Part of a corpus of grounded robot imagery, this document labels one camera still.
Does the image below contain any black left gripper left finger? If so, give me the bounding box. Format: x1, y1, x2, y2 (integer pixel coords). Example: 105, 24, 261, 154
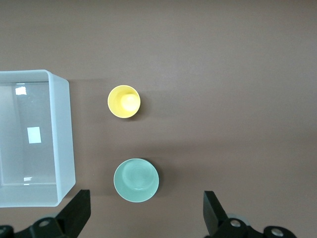
14, 189, 92, 238

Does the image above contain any clear plastic bin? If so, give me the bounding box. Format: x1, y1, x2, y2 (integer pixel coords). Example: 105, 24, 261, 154
0, 69, 76, 208

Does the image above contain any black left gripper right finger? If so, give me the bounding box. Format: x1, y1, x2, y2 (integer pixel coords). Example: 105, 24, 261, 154
203, 190, 297, 238

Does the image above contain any yellow cup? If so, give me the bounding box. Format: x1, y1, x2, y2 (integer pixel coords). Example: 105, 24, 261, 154
107, 85, 141, 119

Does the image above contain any pale green bowl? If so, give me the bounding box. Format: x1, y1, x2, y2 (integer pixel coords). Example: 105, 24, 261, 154
113, 158, 160, 203

